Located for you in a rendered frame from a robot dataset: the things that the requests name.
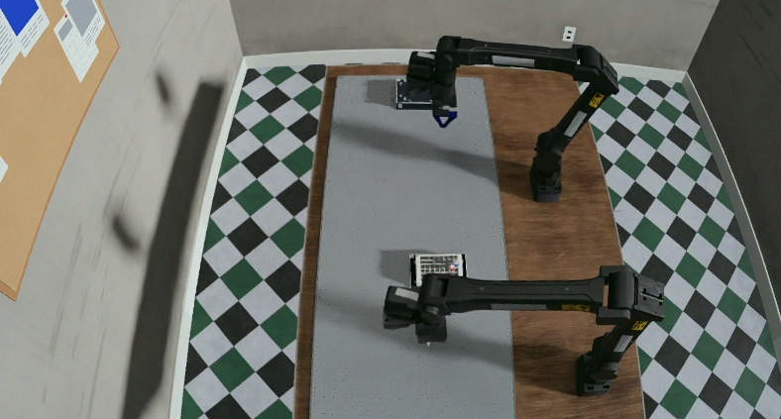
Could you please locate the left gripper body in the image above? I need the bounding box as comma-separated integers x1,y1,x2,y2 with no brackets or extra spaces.
417,314,447,344

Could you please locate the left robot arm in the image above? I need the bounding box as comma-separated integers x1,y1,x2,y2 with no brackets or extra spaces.
383,265,664,393

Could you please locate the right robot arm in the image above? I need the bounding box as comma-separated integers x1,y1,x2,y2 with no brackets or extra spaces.
405,36,619,194

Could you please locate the white grid rack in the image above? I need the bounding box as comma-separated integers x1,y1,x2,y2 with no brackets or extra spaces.
416,255,463,287

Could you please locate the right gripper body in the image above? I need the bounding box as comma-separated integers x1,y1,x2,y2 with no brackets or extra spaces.
432,79,457,116

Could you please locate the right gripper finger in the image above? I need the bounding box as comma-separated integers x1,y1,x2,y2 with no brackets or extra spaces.
432,111,457,128

